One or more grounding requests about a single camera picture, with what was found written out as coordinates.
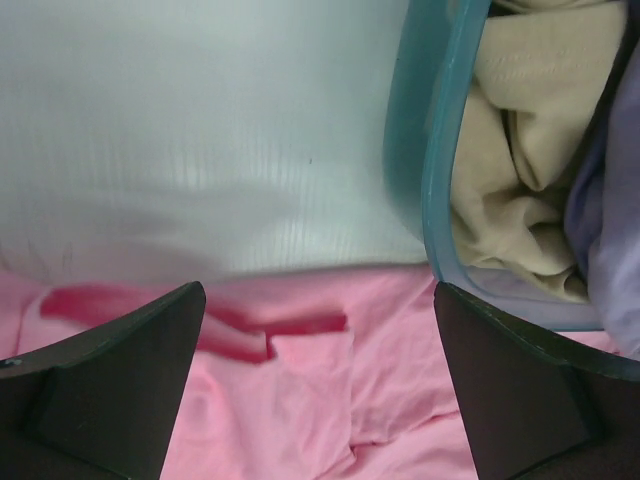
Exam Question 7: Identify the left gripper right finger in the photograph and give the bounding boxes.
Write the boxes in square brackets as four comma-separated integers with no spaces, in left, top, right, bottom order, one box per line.
[434,283,639,480]

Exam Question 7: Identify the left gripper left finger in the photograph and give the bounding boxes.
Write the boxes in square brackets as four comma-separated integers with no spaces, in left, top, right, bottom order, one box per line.
[1,282,206,479]

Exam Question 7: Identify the pink t shirt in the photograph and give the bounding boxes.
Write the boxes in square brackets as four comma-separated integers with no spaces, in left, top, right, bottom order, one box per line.
[1,267,620,479]

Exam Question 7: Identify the purple t shirt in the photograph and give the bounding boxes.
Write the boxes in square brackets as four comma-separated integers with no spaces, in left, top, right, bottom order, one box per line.
[564,54,639,359]

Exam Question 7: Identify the beige t shirt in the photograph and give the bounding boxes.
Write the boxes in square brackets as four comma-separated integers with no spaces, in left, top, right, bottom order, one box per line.
[451,1,628,303]

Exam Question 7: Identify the teal plastic basket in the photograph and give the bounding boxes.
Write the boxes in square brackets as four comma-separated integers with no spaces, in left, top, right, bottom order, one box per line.
[383,0,640,359]

